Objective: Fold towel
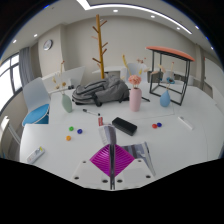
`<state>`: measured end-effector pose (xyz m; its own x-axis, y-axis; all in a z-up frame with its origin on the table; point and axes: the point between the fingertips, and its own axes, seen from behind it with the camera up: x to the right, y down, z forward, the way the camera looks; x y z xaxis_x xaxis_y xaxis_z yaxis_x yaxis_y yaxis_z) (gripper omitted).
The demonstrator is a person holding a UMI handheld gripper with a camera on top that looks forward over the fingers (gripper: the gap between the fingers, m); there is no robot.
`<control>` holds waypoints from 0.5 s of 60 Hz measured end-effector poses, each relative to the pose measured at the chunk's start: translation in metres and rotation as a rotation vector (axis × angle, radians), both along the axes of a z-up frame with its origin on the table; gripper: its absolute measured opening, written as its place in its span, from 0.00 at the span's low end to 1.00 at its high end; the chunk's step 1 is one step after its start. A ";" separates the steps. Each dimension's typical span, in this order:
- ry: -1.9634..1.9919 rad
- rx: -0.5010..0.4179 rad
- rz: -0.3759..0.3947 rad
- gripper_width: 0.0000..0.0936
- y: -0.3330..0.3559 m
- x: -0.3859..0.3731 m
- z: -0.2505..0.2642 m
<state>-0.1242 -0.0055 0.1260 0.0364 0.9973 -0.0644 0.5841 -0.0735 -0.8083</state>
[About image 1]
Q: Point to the blue round magnet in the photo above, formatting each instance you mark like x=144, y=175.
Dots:
x=159, y=124
x=79, y=131

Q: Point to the grey striped towel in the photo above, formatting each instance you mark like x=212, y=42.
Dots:
x=108, y=135

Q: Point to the wooden coat rack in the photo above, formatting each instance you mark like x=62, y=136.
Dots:
x=100, y=46

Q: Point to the round wall clock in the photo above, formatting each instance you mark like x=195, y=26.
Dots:
x=47, y=45

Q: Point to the small red block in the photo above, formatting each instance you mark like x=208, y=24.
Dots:
x=100, y=121

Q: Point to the green round magnet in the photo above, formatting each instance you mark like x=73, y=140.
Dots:
x=71, y=128

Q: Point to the black-framed orange-topped side table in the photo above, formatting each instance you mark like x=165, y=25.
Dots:
x=170, y=51

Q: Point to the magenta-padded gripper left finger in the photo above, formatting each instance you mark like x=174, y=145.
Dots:
x=101, y=160

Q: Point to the black whiteboard eraser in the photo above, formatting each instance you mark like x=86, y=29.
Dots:
x=124, y=126

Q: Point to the red round magnet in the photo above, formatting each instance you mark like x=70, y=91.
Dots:
x=154, y=126

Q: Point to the grey curtain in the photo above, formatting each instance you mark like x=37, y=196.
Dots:
x=25, y=66

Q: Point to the green vase with dried stems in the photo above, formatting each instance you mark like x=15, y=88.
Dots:
x=67, y=104

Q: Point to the window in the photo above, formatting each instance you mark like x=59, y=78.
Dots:
x=6, y=83

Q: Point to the white chair with blue cushion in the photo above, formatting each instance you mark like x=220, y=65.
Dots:
x=35, y=95

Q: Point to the black marker pen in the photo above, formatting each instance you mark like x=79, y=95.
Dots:
x=91, y=112

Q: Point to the blue vase with dried stems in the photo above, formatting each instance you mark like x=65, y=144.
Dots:
x=165, y=99

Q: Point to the white flat bar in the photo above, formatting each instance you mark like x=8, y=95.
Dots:
x=185, y=123

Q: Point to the orange round magnet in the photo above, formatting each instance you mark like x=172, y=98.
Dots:
x=68, y=138

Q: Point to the recessed ceiling spotlights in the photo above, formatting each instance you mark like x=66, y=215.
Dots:
x=115, y=11

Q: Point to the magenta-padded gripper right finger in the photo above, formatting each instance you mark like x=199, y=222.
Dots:
x=123, y=160

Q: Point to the ceiling light strip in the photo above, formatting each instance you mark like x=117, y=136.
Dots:
x=140, y=10

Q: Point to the white remote control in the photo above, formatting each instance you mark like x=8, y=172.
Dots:
x=35, y=154

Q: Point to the pink vase with flowers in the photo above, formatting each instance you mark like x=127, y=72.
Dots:
x=135, y=100

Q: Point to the grey backpack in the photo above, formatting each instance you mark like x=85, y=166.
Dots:
x=103, y=90

